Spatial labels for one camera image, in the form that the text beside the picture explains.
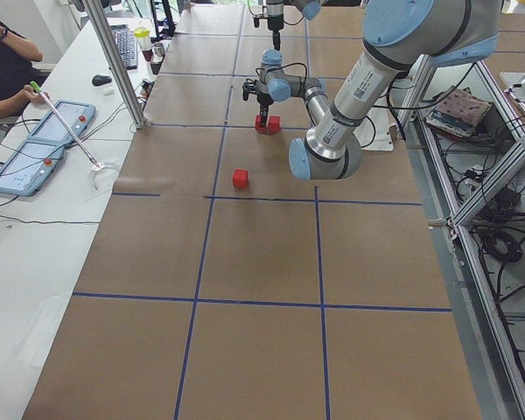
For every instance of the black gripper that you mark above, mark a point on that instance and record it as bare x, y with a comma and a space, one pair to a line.
275, 23
264, 100

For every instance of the red block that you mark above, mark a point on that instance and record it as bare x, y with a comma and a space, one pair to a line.
240, 178
261, 124
273, 124

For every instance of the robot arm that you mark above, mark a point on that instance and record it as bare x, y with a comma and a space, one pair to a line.
395, 35
275, 85

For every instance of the metal cup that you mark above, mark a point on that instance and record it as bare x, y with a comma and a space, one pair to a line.
158, 49

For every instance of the black keyboard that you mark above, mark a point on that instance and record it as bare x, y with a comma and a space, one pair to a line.
126, 45

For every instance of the black computer mouse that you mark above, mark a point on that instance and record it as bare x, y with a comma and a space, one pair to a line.
100, 80

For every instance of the reacher grabber stick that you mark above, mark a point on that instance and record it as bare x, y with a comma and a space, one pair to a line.
97, 166

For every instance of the brown paper table cover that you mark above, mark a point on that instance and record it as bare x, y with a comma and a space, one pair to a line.
287, 299

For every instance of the teach pendant tablet near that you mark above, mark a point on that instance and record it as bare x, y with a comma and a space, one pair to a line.
29, 168

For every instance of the seated person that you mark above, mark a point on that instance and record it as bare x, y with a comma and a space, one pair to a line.
17, 56

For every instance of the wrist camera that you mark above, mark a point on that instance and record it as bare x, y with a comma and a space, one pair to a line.
259, 16
248, 88

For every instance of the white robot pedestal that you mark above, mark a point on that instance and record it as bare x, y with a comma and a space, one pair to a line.
373, 134

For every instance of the aluminium frame post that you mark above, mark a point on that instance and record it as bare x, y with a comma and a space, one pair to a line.
95, 12

